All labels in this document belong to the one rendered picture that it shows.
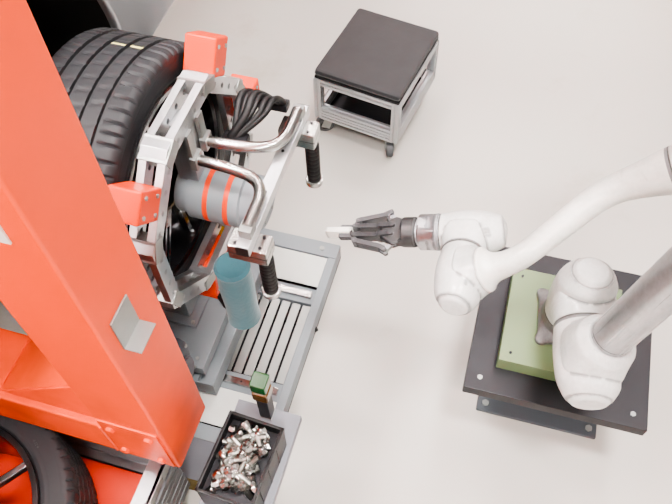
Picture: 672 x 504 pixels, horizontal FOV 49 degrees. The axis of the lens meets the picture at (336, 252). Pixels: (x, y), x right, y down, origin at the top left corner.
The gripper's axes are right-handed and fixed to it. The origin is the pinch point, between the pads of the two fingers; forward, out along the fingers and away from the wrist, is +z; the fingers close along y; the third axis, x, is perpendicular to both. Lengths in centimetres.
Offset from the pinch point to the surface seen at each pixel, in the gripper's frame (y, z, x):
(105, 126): 15, 30, -56
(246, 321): 20.4, 25.0, 11.4
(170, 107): 4, 23, -49
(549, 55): -157, -40, 84
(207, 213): 11.1, 23.7, -22.8
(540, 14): -184, -35, 83
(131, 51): -6, 32, -57
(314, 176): -9.6, 5.6, -10.8
